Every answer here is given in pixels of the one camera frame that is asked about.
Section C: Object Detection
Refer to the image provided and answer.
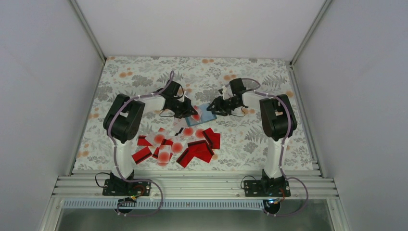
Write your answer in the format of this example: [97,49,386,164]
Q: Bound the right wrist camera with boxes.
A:
[219,84,230,100]

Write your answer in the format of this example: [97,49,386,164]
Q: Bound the white red-circle card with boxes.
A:
[191,106,202,122]

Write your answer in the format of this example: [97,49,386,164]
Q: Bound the aluminium corner post left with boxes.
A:
[69,0,106,64]

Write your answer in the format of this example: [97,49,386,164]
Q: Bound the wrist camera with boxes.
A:
[219,84,230,100]
[181,91,190,102]

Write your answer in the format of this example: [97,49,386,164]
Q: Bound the blue slotted cable duct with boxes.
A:
[62,198,264,210]

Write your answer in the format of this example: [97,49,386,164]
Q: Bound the blue leather card holder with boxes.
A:
[185,103,217,127]

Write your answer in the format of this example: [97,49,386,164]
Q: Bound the aluminium rail base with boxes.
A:
[52,170,339,199]

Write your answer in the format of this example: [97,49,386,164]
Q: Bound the aluminium corner post right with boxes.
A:
[290,0,333,67]

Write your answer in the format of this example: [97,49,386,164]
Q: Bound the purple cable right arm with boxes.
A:
[223,78,309,218]

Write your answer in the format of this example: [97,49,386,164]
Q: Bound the red card lower centre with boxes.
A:
[176,140,214,168]

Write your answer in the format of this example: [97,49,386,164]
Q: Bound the aluminium corner post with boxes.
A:
[290,0,333,67]
[69,0,106,64]

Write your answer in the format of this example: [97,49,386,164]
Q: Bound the floral patterned table mat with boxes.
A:
[74,56,301,171]

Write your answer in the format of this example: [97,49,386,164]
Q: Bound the red card far right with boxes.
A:
[208,133,221,150]

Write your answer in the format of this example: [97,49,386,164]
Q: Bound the white red-dot card lower left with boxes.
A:
[157,145,173,167]

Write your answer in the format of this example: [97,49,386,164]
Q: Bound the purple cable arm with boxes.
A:
[223,78,309,218]
[106,70,175,218]

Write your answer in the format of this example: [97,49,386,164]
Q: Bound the red card lower left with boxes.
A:
[132,146,152,165]

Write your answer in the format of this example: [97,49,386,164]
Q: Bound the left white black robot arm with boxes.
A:
[103,80,198,195]

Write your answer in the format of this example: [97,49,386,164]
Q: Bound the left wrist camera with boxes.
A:
[181,91,190,102]

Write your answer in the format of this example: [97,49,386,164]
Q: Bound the red card striped right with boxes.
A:
[202,128,215,146]

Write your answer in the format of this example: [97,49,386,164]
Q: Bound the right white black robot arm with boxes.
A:
[207,78,297,196]

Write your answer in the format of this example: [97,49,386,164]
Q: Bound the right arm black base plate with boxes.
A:
[243,180,291,197]

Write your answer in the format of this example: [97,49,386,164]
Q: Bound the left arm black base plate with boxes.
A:
[102,179,151,196]

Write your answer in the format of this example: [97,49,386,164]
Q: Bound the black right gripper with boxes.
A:
[207,95,242,116]

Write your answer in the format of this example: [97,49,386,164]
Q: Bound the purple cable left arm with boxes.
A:
[106,70,175,218]

